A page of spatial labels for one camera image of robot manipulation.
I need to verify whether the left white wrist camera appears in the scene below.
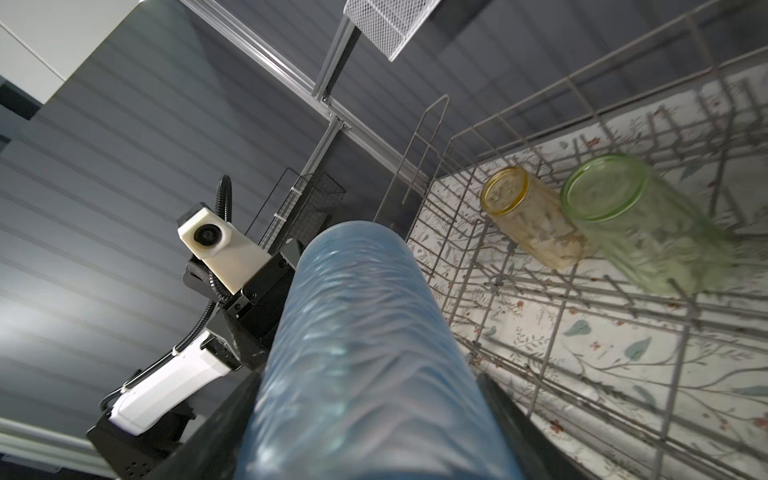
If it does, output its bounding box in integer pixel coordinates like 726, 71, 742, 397
176, 203, 271, 294

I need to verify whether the black wire wall basket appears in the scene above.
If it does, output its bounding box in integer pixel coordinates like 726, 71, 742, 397
245, 168, 346, 254

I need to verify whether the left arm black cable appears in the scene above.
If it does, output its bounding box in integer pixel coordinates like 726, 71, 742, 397
98, 174, 235, 412

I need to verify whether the green glass tumbler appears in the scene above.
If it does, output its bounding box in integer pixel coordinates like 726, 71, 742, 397
560, 155, 736, 296

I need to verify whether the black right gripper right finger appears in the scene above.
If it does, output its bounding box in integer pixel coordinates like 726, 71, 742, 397
477, 373, 586, 480

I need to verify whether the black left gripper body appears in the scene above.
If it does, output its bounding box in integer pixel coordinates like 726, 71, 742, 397
223, 238, 303, 369

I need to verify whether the white mesh wall basket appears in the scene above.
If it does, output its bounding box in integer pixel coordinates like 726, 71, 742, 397
343, 0, 441, 62

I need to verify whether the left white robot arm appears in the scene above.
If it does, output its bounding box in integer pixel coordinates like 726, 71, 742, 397
87, 239, 304, 479

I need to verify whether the blue plastic tumbler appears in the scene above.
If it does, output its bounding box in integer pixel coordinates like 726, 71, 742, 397
235, 221, 522, 479

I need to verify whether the grey wire dish rack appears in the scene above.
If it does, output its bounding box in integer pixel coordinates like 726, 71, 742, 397
392, 1, 767, 479

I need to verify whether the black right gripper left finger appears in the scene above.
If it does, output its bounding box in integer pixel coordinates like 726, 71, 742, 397
147, 371, 263, 480

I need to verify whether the yellow glass tumbler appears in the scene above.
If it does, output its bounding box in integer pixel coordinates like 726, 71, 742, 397
480, 167, 597, 269

